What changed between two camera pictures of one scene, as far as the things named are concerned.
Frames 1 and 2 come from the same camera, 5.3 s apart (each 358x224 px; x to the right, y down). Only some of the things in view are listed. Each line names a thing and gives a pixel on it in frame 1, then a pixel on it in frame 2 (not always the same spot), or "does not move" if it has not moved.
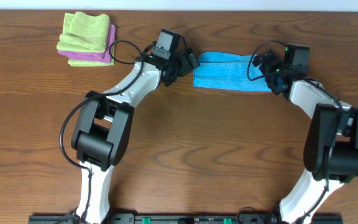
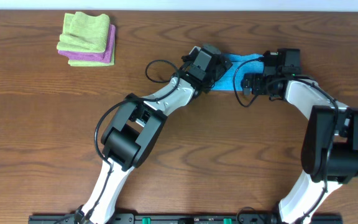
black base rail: [187, 218] does not move
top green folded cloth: [85, 32] does not move
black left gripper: [186, 61] to [224, 63]
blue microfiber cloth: [229, 71] does not move
